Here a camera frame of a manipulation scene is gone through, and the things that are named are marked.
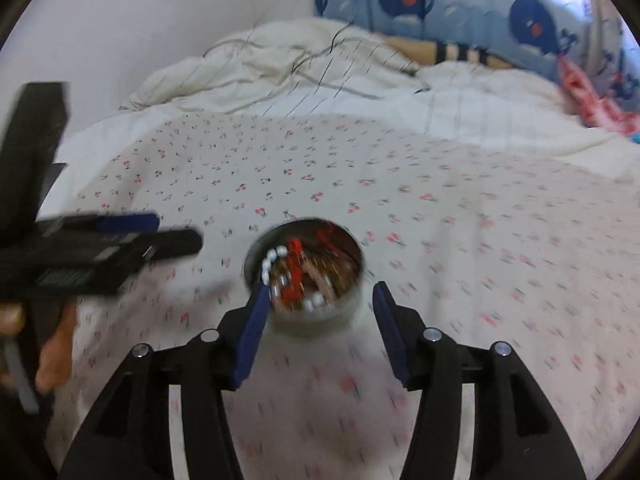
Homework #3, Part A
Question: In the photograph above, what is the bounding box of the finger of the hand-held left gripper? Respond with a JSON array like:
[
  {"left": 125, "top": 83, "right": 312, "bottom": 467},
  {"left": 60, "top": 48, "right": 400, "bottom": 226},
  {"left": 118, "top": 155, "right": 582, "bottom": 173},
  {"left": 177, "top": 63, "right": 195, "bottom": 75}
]
[
  {"left": 95, "top": 213, "right": 161, "bottom": 235},
  {"left": 149, "top": 228, "right": 205, "bottom": 262}
]

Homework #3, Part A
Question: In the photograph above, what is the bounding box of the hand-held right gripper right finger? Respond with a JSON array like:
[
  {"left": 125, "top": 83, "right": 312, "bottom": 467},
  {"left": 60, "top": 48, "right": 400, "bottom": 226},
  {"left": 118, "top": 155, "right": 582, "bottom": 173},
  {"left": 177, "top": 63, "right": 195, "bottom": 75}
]
[{"left": 372, "top": 281, "right": 586, "bottom": 480}]

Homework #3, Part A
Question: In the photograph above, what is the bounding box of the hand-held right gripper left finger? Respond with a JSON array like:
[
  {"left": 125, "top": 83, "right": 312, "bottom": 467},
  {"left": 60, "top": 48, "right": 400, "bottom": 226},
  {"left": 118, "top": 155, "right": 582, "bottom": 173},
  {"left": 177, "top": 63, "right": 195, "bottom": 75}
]
[{"left": 57, "top": 284, "right": 272, "bottom": 480}]

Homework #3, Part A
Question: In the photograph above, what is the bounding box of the round metal tin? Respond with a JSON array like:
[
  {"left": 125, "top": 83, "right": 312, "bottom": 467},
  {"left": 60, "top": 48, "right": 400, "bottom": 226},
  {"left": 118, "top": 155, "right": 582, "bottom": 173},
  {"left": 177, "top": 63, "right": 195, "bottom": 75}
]
[{"left": 242, "top": 216, "right": 365, "bottom": 334}]

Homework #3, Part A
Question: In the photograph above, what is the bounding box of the white bead bracelet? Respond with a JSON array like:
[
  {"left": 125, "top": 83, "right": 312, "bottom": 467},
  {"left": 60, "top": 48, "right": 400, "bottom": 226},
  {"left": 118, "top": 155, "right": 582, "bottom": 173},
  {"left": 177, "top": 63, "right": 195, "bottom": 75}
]
[{"left": 260, "top": 246, "right": 329, "bottom": 312}]

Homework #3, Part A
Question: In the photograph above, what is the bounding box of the glass bangle with red string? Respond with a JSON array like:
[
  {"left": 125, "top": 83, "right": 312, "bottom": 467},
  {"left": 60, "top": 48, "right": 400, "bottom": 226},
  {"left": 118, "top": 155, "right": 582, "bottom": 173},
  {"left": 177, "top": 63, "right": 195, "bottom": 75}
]
[{"left": 279, "top": 224, "right": 347, "bottom": 306}]

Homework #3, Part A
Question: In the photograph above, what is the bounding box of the person's left forearm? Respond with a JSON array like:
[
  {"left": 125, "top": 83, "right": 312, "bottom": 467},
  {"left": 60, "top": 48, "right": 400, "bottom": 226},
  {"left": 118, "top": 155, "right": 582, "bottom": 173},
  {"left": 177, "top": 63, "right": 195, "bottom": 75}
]
[{"left": 0, "top": 375, "right": 58, "bottom": 480}]

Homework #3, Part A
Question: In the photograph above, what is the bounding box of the person's left hand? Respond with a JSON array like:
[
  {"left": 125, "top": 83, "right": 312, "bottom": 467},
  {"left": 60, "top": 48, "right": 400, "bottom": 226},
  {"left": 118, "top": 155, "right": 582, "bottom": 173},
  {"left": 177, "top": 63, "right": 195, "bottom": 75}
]
[{"left": 0, "top": 304, "right": 77, "bottom": 395}]

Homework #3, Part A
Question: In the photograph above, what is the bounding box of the cherry print bedsheet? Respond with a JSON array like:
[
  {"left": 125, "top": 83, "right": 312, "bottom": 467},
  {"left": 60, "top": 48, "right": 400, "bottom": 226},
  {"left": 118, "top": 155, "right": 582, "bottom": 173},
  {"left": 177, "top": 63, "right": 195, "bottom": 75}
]
[{"left": 39, "top": 110, "right": 640, "bottom": 480}]

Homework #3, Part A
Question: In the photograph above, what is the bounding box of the striped white duvet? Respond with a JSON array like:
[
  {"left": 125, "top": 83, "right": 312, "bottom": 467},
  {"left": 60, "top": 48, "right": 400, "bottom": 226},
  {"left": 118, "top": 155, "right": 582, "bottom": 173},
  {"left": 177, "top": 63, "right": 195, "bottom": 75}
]
[{"left": 119, "top": 17, "right": 628, "bottom": 163}]

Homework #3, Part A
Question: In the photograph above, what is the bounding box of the tan striped pillow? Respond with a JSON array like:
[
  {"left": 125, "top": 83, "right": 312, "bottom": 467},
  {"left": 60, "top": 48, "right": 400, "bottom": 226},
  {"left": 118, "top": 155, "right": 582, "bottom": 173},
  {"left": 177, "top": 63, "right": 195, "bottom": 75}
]
[{"left": 384, "top": 35, "right": 518, "bottom": 69}]

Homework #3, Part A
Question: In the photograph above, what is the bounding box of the pink cloth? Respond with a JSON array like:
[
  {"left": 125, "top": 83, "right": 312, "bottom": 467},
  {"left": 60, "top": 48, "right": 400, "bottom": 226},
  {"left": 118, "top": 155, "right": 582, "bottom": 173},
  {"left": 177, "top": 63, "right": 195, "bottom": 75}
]
[{"left": 556, "top": 56, "right": 640, "bottom": 137}]

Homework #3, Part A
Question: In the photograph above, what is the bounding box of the whale print pillow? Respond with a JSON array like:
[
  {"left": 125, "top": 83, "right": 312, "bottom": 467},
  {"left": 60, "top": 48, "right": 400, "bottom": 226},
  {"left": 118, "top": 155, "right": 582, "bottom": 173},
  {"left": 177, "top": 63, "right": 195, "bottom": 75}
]
[{"left": 313, "top": 0, "right": 640, "bottom": 128}]

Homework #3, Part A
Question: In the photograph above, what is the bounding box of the black cable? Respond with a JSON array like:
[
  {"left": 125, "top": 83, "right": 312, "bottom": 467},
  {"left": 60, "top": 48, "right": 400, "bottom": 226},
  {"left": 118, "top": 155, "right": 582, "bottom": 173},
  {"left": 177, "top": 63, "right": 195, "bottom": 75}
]
[{"left": 202, "top": 20, "right": 432, "bottom": 107}]

